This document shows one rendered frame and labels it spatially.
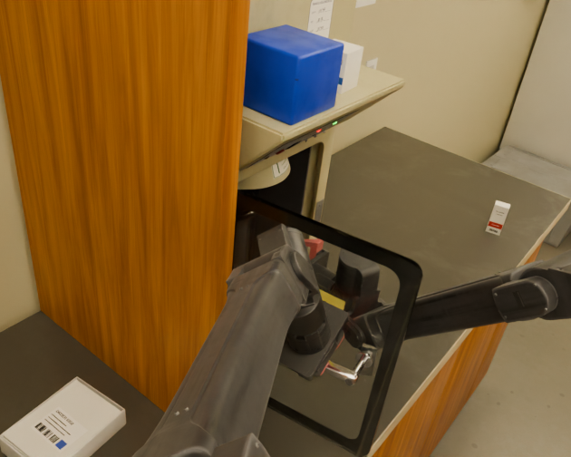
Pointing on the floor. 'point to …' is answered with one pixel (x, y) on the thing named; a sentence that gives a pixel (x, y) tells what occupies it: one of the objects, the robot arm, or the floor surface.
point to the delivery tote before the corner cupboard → (562, 179)
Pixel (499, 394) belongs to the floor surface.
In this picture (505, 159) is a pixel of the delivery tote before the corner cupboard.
